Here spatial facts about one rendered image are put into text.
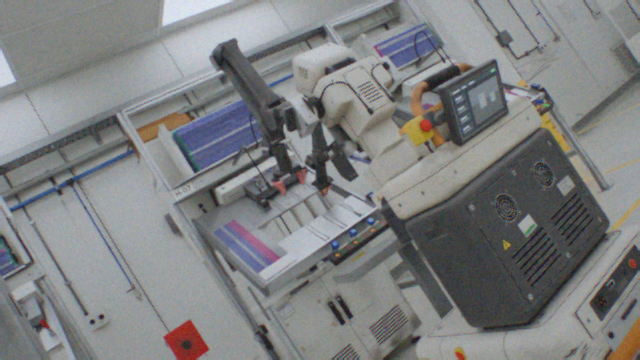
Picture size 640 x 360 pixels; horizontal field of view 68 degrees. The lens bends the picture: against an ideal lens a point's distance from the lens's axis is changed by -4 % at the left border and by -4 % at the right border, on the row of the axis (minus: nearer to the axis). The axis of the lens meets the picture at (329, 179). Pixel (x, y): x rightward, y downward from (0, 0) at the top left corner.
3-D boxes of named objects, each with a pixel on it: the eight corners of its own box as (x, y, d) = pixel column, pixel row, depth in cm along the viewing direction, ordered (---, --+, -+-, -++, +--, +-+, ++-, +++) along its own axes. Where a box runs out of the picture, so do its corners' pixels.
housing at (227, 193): (299, 173, 288) (294, 153, 280) (228, 215, 266) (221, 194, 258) (292, 168, 293) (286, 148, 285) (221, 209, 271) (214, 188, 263)
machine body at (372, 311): (429, 332, 262) (366, 236, 266) (330, 420, 230) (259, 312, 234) (376, 334, 320) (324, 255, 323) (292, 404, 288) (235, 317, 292)
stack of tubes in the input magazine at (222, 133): (276, 130, 281) (251, 92, 283) (198, 171, 258) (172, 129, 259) (271, 138, 292) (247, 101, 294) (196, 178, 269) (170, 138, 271)
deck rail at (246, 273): (270, 295, 211) (267, 285, 207) (266, 298, 210) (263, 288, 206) (197, 226, 260) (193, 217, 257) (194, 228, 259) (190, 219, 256)
